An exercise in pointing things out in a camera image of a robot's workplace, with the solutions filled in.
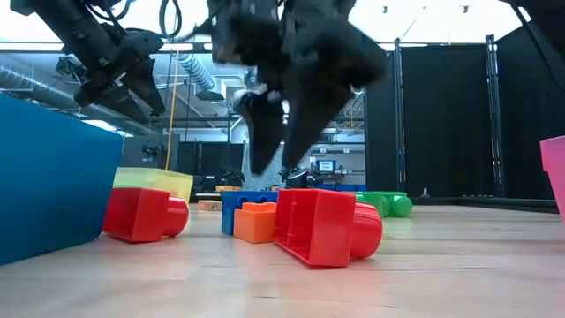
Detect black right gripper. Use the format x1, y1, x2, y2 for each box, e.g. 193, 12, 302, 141
207, 0, 389, 176

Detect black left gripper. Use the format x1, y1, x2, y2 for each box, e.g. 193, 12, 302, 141
73, 28, 167, 125

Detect blue plastic bin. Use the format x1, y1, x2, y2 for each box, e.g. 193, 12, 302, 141
0, 93, 125, 267

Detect black hanging ceiling device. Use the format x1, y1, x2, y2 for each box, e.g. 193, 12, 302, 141
55, 56, 87, 83

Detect black cabinet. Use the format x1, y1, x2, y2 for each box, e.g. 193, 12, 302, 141
176, 140, 246, 191

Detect yellow translucent plastic bin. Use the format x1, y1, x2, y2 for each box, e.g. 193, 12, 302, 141
112, 166, 194, 205

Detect blue plastic brick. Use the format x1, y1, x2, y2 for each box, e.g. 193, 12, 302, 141
221, 190, 280, 237

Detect orange plastic brick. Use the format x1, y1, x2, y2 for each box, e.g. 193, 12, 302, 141
232, 201, 278, 245

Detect grey ceiling pipe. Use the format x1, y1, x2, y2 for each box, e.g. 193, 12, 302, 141
0, 61, 155, 136

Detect red plastic brick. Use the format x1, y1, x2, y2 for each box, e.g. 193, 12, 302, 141
272, 188, 384, 269
102, 186, 191, 244

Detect green plastic brick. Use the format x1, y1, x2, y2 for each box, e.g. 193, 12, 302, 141
354, 190, 414, 219

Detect black partition curtain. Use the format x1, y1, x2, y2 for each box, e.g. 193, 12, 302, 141
365, 34, 565, 208

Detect pink plastic bin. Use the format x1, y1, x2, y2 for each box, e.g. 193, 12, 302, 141
539, 134, 565, 224

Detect yellow hanging cable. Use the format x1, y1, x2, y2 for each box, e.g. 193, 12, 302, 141
165, 50, 180, 171

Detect silver flexible duct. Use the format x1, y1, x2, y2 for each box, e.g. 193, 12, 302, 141
176, 53, 217, 92

